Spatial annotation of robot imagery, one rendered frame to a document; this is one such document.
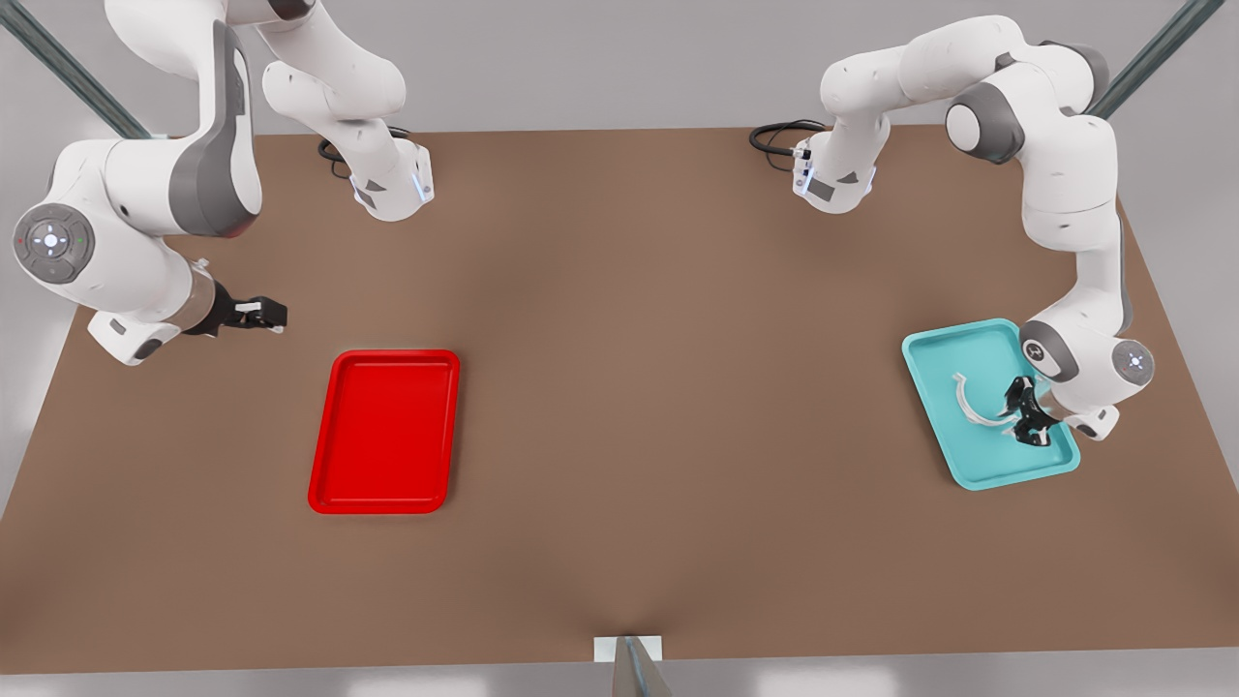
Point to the white drainage pipe clamp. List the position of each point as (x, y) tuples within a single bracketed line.
[(973, 407)]

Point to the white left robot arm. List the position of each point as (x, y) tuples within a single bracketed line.
[(1065, 165)]

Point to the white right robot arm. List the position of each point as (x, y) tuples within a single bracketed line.
[(145, 184)]

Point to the teal rectangular tray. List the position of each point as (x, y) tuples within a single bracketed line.
[(958, 445)]

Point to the red rectangular tray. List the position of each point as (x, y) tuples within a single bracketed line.
[(384, 431)]

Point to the silver frame post with foot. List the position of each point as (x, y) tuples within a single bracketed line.
[(634, 668)]

